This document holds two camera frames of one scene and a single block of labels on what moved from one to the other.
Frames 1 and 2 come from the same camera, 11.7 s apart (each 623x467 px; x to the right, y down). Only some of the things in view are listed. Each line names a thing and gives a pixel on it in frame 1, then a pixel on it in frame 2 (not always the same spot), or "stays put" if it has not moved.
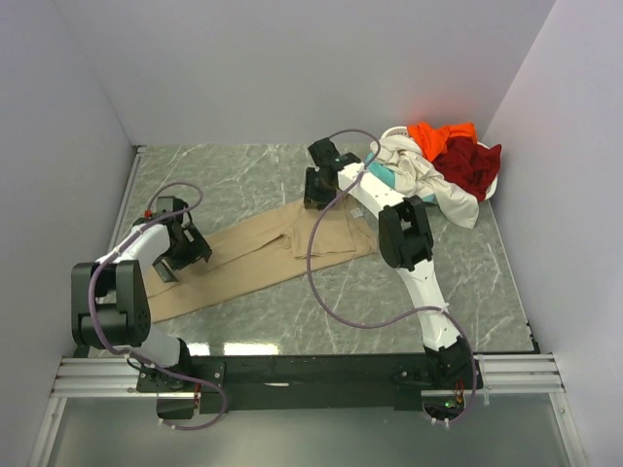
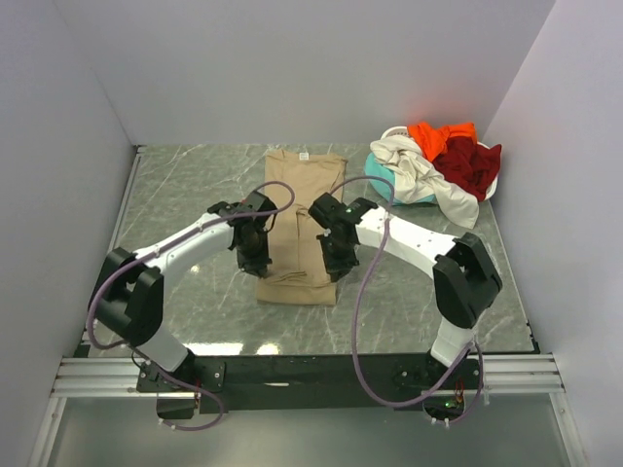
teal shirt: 387,174 stays put
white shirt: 417,174 stays put
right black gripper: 325,201 -> 337,268
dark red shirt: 470,165 stays put
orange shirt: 433,140 stays put
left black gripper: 197,249 -> 256,266
